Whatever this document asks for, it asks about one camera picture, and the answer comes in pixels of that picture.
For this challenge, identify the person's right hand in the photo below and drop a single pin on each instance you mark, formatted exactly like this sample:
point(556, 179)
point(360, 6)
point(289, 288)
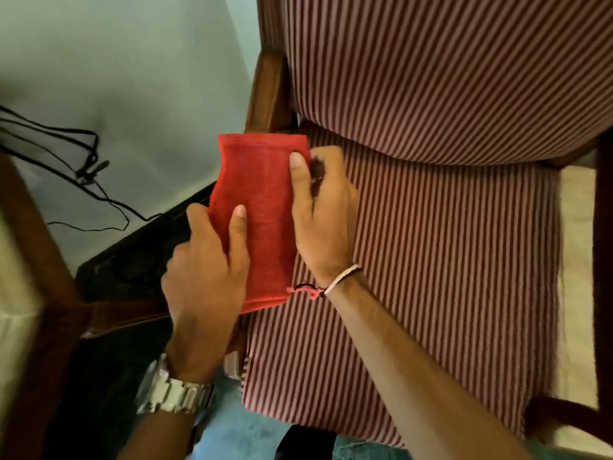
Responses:
point(325, 229)

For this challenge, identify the person's left hand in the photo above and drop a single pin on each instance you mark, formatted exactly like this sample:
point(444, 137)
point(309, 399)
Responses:
point(201, 292)

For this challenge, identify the person's left thumb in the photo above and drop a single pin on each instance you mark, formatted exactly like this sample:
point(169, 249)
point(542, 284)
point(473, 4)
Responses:
point(239, 239)

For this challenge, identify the person's right thumb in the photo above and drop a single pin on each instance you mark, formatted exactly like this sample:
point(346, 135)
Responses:
point(300, 186)

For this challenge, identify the red cloth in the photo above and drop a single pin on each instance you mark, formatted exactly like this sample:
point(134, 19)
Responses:
point(261, 186)

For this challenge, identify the person's right forearm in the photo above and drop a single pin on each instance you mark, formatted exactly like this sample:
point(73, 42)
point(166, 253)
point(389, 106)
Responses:
point(412, 373)

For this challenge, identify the person's left forearm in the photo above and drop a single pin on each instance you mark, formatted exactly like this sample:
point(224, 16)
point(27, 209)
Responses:
point(158, 438)

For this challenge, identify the black box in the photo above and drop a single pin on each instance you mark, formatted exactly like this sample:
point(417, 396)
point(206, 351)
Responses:
point(136, 263)

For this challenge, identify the striped upholstered wooden chair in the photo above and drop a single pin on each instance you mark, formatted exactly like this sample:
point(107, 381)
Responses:
point(445, 244)

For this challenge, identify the silver metal wristwatch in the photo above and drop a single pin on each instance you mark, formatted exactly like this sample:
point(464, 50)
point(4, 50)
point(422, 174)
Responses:
point(175, 392)

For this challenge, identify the light blue jeans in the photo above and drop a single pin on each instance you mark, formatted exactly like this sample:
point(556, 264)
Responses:
point(239, 431)

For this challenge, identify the brown wooden chair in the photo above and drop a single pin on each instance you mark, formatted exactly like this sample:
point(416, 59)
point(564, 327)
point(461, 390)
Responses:
point(33, 253)

